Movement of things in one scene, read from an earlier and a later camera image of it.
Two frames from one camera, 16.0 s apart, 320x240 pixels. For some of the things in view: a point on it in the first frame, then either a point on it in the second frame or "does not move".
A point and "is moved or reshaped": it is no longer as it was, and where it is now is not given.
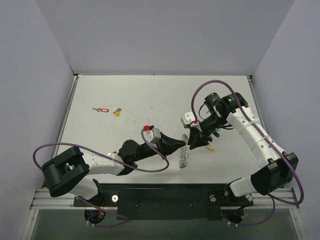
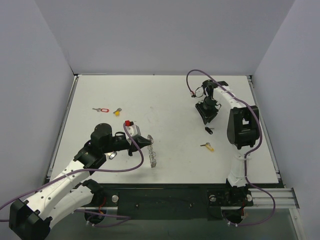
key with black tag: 216,134 is moved or reshaped
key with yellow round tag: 117,112 does not move
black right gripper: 197,132 to 205,111
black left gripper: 161,145 to 131,145
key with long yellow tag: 210,147 does not move
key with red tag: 103,109 does not move
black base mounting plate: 164,201 does not move
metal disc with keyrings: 184,155 to 152,155
